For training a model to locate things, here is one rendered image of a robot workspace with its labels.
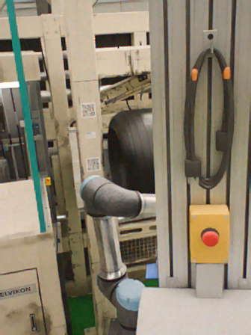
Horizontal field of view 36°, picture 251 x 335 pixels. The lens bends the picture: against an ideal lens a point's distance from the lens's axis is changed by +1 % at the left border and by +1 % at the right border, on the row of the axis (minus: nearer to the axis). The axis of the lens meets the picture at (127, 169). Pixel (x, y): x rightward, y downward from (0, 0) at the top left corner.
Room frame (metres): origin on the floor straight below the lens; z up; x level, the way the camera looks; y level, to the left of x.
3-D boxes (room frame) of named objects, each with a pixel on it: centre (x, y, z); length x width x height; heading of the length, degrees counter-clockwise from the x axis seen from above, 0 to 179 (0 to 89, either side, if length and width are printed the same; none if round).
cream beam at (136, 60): (2.42, -0.10, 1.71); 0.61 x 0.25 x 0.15; 103
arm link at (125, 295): (1.25, 0.02, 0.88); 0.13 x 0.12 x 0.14; 30
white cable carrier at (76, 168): (1.97, 0.27, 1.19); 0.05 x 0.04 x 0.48; 13
